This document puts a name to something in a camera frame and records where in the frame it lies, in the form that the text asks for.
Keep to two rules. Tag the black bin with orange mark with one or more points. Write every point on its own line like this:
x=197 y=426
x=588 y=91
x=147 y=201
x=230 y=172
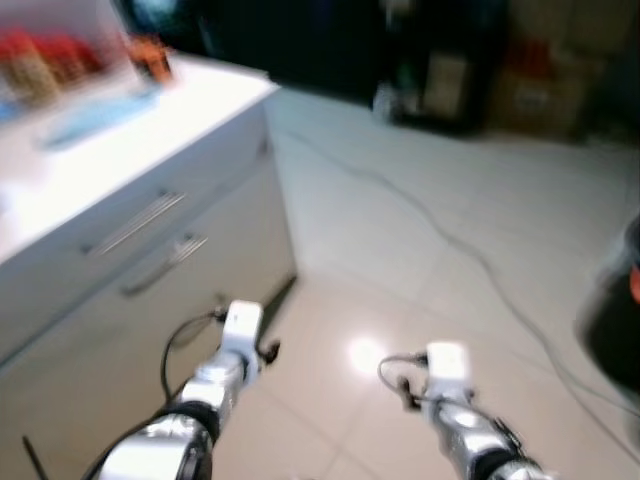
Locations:
x=615 y=320

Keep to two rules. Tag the dark low furniture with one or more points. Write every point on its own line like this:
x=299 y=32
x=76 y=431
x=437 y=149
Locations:
x=300 y=40

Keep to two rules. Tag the red food jars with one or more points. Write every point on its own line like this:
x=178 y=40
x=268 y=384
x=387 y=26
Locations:
x=40 y=60

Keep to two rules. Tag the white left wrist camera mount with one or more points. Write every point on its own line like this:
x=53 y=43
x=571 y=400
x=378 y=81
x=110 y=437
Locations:
x=243 y=322

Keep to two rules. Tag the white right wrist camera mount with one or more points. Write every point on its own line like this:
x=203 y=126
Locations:
x=447 y=360

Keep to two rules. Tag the orange and black package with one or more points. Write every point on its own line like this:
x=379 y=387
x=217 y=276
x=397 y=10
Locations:
x=150 y=58

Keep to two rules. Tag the brown cardboard boxes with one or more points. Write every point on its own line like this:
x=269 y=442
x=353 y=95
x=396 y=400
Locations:
x=560 y=70

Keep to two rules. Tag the blue cloth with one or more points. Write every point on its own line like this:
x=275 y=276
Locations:
x=95 y=118

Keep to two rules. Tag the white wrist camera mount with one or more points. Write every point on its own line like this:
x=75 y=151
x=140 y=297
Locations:
x=447 y=360
x=243 y=322

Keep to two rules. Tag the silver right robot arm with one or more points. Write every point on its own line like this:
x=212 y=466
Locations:
x=470 y=430

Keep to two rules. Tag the black zip tie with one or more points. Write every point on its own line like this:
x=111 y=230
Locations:
x=35 y=455

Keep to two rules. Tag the white two-drawer counter cabinet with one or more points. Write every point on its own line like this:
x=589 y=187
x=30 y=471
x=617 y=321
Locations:
x=100 y=330

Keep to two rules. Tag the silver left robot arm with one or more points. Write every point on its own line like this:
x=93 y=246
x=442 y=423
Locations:
x=160 y=450

